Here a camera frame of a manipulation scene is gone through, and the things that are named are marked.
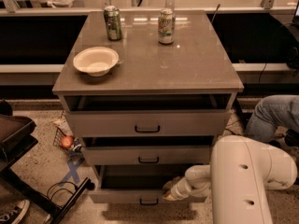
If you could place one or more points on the grey drawer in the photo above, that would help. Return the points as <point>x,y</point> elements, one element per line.
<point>146,155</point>
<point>141,184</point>
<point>147,123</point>

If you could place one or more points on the red apple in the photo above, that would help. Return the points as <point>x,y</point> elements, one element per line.
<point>67,142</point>

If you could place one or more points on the black cart stand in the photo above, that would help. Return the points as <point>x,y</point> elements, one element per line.
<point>15,141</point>

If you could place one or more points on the black wire basket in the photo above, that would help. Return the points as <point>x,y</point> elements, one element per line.
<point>72,151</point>

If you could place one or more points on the white paper bowl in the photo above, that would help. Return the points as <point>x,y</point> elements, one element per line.
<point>96,61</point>

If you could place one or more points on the grey drawer cabinet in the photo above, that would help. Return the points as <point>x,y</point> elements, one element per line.
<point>191,74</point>

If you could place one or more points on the black canvas sneaker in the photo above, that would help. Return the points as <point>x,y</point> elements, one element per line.
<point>15,215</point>

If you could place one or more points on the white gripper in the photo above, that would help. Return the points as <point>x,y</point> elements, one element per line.
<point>177,189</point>

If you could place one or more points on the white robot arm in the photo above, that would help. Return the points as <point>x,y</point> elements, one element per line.
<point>240,172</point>

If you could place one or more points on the dark green soda can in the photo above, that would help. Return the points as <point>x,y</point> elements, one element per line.
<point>112,18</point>

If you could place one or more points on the white green soda can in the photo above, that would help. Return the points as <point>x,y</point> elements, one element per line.
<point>166,26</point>

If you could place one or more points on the person leg in jeans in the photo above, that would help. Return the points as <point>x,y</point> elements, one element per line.
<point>270,113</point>

